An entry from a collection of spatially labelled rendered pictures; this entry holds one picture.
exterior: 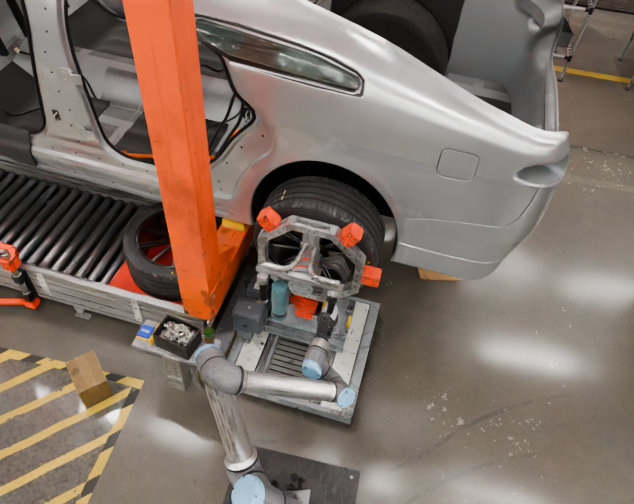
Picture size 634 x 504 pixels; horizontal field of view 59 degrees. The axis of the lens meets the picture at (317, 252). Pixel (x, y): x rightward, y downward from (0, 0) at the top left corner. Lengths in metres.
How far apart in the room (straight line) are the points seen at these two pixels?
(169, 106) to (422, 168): 1.13
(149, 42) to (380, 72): 0.96
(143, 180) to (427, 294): 1.98
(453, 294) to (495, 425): 0.94
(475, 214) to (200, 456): 1.90
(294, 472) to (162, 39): 1.99
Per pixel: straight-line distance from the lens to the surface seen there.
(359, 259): 2.66
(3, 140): 3.67
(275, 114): 2.56
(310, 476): 2.86
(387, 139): 2.48
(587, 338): 4.09
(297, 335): 3.37
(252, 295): 3.24
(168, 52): 1.94
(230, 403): 2.41
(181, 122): 2.08
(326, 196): 2.67
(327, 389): 2.41
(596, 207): 5.04
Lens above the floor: 3.00
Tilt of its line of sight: 49 degrees down
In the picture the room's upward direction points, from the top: 6 degrees clockwise
